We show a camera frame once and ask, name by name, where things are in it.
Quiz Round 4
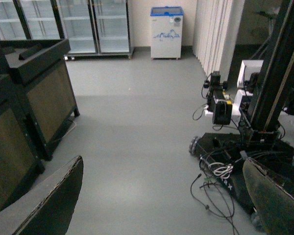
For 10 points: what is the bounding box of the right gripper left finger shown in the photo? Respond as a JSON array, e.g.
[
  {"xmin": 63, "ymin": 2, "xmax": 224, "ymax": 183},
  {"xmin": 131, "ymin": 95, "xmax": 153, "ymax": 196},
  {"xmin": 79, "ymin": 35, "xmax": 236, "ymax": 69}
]
[{"xmin": 0, "ymin": 156, "xmax": 84, "ymax": 235}]

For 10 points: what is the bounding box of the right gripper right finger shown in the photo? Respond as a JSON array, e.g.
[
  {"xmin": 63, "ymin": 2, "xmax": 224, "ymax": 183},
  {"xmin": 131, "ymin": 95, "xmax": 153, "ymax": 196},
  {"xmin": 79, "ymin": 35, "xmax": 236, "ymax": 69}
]
[{"xmin": 243, "ymin": 158, "xmax": 294, "ymax": 235}]

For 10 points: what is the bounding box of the dark wooden display stand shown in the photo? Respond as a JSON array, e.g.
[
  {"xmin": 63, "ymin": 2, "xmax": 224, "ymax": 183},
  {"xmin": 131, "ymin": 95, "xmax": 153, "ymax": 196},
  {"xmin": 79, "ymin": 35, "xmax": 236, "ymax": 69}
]
[{"xmin": 0, "ymin": 74, "xmax": 45, "ymax": 211}]

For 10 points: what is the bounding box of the black robot mast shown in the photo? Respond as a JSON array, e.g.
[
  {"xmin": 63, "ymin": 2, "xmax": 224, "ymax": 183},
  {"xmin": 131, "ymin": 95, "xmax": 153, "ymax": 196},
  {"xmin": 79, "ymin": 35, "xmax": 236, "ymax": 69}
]
[{"xmin": 247, "ymin": 0, "xmax": 294, "ymax": 132}]

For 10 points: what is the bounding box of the glass door refrigerator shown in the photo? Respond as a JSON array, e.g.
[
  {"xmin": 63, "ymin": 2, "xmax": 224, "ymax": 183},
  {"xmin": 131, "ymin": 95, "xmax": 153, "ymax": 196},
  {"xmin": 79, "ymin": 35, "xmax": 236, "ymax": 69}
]
[{"xmin": 0, "ymin": 0, "xmax": 134, "ymax": 59}]

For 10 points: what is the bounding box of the white folding partition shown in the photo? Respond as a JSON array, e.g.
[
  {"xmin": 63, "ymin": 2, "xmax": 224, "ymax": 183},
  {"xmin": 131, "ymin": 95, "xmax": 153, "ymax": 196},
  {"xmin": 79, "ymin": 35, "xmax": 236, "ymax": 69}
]
[{"xmin": 193, "ymin": 0, "xmax": 245, "ymax": 81}]

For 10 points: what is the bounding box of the white chest freezer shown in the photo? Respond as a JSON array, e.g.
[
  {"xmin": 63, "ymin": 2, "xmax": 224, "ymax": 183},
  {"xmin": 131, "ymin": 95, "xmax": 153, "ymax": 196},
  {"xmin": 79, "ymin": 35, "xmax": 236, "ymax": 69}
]
[{"xmin": 150, "ymin": 6, "xmax": 184, "ymax": 60}]

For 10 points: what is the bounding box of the black floor cable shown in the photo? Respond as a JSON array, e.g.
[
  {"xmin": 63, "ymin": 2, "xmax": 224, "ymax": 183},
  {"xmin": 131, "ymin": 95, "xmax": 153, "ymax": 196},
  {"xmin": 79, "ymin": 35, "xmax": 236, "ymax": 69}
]
[{"xmin": 190, "ymin": 173, "xmax": 240, "ymax": 235}]

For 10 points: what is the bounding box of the white coiled cable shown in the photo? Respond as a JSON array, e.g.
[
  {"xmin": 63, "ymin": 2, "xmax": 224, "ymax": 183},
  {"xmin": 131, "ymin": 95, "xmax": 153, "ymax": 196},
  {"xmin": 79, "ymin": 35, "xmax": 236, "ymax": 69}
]
[{"xmin": 207, "ymin": 162, "xmax": 234, "ymax": 179}]

